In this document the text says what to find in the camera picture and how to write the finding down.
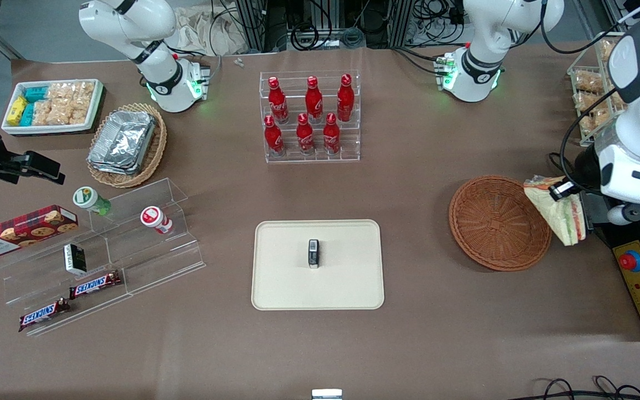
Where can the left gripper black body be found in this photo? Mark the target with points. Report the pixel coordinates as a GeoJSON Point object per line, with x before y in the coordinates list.
{"type": "Point", "coordinates": [584, 165]}

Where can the triangular sandwich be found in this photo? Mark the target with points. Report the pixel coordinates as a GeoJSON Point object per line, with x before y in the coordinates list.
{"type": "Point", "coordinates": [564, 219]}

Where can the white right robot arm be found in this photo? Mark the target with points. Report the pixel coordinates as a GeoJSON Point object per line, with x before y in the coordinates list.
{"type": "Point", "coordinates": [170, 83]}

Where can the round brown wicker basket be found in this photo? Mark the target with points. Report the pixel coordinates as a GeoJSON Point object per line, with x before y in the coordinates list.
{"type": "Point", "coordinates": [492, 222]}

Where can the white rectangular snack tray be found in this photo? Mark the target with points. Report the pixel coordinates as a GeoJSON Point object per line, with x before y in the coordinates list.
{"type": "Point", "coordinates": [98, 105]}

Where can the aluminium foil tray stack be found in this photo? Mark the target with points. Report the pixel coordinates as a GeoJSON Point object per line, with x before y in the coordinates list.
{"type": "Point", "coordinates": [123, 141]}

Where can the oval light wicker basket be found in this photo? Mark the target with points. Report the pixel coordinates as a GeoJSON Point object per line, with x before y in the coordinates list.
{"type": "Point", "coordinates": [156, 150]}

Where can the beige plastic tray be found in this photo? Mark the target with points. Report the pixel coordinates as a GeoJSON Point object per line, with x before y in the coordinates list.
{"type": "Point", "coordinates": [286, 278]}

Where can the black power box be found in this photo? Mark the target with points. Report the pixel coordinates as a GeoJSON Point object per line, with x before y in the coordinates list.
{"type": "Point", "coordinates": [598, 214]}

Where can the clear bagged pastry pack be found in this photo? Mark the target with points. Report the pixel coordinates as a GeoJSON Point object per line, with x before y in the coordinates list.
{"type": "Point", "coordinates": [608, 51]}
{"type": "Point", "coordinates": [592, 120]}
{"type": "Point", "coordinates": [589, 101]}
{"type": "Point", "coordinates": [589, 82]}

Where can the clear rice cracker pack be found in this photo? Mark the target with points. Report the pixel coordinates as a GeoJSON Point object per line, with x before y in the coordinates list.
{"type": "Point", "coordinates": [83, 92]}
{"type": "Point", "coordinates": [46, 113]}
{"type": "Point", "coordinates": [77, 112]}
{"type": "Point", "coordinates": [59, 93]}

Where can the teal snack packet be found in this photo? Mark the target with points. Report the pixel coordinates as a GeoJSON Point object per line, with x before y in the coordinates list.
{"type": "Point", "coordinates": [35, 94]}
{"type": "Point", "coordinates": [27, 115]}

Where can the green lidded yogurt cup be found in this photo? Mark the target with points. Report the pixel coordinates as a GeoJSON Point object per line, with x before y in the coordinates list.
{"type": "Point", "coordinates": [89, 200]}

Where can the yellow snack packet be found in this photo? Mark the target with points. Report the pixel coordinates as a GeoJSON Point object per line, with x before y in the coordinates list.
{"type": "Point", "coordinates": [16, 110]}

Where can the red tartan cookie box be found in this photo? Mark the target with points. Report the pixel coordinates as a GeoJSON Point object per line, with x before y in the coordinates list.
{"type": "Point", "coordinates": [25, 230]}

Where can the small black white box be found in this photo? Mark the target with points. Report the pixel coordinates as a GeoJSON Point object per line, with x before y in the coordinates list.
{"type": "Point", "coordinates": [75, 259]}

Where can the red lidded yogurt cup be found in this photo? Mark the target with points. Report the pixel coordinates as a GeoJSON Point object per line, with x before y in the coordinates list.
{"type": "Point", "coordinates": [153, 218]}

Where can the Snickers chocolate bar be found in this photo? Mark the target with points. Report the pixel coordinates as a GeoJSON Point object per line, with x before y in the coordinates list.
{"type": "Point", "coordinates": [44, 314]}
{"type": "Point", "coordinates": [95, 284]}

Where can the clear acrylic stepped stand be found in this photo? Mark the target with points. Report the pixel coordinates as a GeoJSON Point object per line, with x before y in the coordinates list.
{"type": "Point", "coordinates": [148, 261]}

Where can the crumpled beige cloth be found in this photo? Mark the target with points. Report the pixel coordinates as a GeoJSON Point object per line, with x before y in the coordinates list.
{"type": "Point", "coordinates": [198, 30]}

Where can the clear acrylic bottle rack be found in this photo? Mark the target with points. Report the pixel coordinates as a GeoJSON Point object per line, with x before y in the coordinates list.
{"type": "Point", "coordinates": [348, 150]}

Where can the red cola bottle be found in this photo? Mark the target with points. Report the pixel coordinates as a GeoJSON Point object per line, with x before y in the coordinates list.
{"type": "Point", "coordinates": [345, 100]}
{"type": "Point", "coordinates": [305, 136]}
{"type": "Point", "coordinates": [331, 136]}
{"type": "Point", "coordinates": [313, 103]}
{"type": "Point", "coordinates": [278, 103]}
{"type": "Point", "coordinates": [273, 138]}

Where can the black aluminium equipment rack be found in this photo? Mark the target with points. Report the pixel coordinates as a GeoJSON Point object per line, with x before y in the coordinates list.
{"type": "Point", "coordinates": [253, 22]}

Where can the small black grey box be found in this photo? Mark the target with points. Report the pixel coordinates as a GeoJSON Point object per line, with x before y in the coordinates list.
{"type": "Point", "coordinates": [313, 254]}

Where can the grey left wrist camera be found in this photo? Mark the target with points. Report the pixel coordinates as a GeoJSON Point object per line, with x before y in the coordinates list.
{"type": "Point", "coordinates": [621, 214]}

